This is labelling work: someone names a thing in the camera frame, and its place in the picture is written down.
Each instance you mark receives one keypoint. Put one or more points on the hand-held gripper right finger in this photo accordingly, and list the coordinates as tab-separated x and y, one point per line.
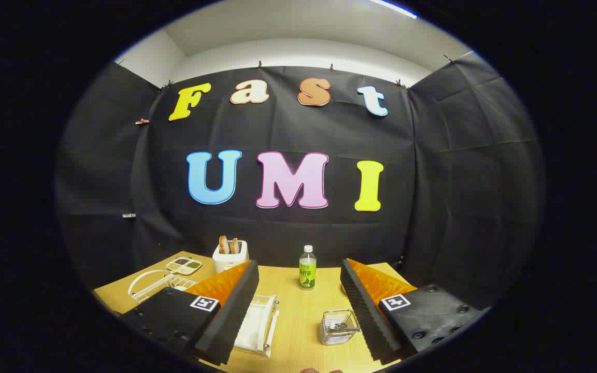
366	311

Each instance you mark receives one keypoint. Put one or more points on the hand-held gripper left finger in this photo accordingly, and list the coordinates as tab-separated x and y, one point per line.
228	316

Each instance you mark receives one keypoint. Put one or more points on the metal spoon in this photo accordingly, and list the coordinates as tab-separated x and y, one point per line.
342	327

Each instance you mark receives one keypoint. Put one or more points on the white toaster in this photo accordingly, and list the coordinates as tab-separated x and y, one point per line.
228	261

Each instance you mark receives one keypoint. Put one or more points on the divided condiment tray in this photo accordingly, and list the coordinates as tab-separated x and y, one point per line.
184	266

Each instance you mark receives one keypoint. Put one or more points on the green tea bottle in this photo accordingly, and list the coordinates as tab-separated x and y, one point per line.
307	272

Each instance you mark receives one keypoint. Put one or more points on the toasted bread slice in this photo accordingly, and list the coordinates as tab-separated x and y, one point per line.
234	245
223	244

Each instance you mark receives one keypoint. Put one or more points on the black backdrop cloth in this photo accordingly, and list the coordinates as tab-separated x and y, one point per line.
433	181

